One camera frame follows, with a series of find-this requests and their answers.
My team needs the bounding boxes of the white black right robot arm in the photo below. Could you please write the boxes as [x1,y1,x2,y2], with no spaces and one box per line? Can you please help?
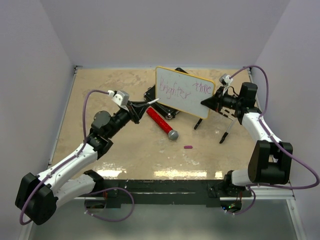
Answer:
[201,82,293,197]

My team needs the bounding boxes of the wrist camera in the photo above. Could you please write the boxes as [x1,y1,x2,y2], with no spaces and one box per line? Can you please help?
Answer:
[219,74,233,87]
[107,90,130,107]

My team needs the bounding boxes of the black whiteboard stand foot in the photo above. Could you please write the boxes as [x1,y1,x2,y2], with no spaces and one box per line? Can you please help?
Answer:
[193,118,203,130]

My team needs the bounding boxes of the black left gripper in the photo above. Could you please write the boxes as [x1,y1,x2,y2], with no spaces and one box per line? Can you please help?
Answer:
[107,100,149,138]

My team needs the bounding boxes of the yellow framed whiteboard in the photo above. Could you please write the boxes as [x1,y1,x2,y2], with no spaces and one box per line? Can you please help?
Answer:
[155,66,216,119]

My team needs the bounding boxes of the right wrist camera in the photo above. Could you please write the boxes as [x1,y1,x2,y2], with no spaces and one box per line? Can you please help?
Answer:
[219,74,233,87]

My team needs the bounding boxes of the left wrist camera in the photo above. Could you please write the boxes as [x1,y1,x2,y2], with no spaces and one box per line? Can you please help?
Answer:
[107,90,130,107]

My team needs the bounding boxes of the red glitter microphone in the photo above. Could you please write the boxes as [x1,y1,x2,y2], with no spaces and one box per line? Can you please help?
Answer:
[146,107,179,141]

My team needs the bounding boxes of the white marker pen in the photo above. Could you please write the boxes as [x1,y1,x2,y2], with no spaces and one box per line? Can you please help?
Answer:
[146,98,160,105]

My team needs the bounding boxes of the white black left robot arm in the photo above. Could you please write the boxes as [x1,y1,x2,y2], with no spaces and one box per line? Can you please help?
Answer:
[15,101,151,225]

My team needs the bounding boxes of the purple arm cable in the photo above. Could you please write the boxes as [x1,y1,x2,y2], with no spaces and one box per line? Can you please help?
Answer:
[19,89,111,226]
[229,65,320,189]

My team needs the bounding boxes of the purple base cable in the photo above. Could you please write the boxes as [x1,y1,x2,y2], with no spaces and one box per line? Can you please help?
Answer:
[84,187,135,222]
[223,186,256,216]

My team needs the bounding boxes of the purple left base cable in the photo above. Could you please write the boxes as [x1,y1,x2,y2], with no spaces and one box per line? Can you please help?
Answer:
[84,187,135,222]

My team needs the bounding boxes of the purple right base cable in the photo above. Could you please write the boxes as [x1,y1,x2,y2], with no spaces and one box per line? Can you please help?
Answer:
[223,186,256,216]

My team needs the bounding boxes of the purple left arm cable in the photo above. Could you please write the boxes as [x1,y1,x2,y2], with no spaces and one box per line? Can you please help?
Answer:
[19,89,111,226]

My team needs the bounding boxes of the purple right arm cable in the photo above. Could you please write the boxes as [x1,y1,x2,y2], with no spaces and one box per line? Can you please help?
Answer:
[229,65,320,189]

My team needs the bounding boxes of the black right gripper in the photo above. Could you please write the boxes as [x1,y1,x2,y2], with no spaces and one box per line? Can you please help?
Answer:
[201,86,242,113]

